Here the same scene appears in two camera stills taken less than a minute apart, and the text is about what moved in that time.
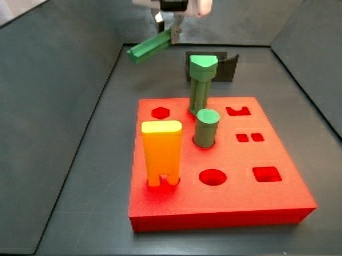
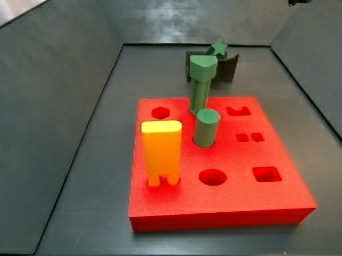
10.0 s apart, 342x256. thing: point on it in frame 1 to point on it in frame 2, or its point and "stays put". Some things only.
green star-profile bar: (149, 47) to (216, 49)
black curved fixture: (225, 66) stays put
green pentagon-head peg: (201, 73) stays put
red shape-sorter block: (235, 184) stays put
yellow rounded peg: (161, 144) stays put
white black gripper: (200, 8) to (293, 2)
